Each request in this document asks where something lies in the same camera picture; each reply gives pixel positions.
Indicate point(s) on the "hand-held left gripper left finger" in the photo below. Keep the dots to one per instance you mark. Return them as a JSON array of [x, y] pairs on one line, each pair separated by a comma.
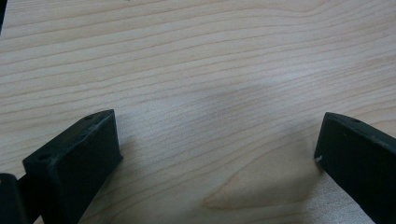
[[74, 161]]

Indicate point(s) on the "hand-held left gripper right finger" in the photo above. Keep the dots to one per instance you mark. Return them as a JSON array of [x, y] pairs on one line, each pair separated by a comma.
[[358, 158]]

